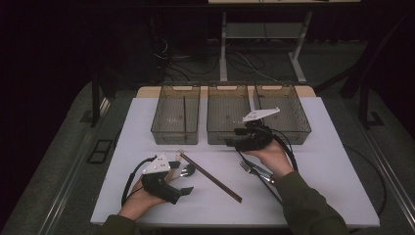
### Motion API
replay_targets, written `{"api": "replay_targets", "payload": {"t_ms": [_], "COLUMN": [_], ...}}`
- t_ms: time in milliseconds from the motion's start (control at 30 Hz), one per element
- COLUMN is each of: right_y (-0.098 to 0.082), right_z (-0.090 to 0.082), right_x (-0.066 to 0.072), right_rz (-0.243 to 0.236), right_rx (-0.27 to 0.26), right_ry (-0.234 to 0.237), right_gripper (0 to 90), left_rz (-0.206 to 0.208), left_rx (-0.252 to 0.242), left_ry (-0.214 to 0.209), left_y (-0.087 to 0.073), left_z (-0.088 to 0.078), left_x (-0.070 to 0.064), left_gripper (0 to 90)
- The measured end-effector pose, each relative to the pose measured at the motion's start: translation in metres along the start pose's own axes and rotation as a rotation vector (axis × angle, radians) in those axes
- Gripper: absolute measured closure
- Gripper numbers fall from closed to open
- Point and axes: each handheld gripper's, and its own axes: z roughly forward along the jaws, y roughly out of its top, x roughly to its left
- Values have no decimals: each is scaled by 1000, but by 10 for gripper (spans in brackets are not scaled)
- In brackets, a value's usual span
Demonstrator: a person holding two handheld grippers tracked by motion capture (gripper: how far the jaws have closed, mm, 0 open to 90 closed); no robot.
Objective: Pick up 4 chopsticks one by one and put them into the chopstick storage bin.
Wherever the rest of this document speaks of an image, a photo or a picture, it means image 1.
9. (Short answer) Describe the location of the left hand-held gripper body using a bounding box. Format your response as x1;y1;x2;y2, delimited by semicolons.
140;153;183;206

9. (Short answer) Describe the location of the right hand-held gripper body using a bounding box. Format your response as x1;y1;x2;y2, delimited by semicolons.
239;107;281;152

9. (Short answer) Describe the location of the light wooden spoon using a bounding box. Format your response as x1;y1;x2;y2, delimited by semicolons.
164;150;185;184

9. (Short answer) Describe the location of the metal spoon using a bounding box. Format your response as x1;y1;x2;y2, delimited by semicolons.
170;164;197;182

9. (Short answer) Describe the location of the brown chopstick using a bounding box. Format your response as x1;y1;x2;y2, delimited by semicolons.
179;152;244;204

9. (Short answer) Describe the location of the clear brown plastic bin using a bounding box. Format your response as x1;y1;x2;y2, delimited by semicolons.
150;82;202;146
207;81;254;146
253;82;312;146

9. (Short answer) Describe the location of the wooden handled metal fork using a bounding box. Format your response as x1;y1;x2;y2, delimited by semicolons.
239;161;276;184

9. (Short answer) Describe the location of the person's left hand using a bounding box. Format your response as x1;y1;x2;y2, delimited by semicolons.
117;180;167;221

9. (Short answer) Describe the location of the person's right hand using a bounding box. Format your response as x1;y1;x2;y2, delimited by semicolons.
243;140;295;180

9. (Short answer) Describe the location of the white board mat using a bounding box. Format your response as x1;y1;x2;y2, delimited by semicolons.
90;96;381;228

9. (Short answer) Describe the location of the black metal stand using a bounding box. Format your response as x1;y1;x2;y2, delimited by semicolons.
357;82;386;130
79;70;103;128

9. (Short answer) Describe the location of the black tripod stand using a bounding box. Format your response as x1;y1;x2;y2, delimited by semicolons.
313;13;413;100

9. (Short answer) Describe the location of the white cable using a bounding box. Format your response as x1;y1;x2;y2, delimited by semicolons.
234;51;279;82

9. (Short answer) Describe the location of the black floor outlet frame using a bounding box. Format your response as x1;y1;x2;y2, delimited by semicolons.
86;139;115;165

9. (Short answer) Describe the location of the tangle of black cables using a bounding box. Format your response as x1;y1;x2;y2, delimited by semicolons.
151;35;282;84

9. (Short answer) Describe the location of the white metal frame desk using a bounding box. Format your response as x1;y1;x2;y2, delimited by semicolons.
207;0;362;85

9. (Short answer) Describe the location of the metal floor rail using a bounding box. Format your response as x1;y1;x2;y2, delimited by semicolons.
42;96;112;235
358;123;415;226

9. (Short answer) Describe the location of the thin black cable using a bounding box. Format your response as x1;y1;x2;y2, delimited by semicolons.
344;145;389;233

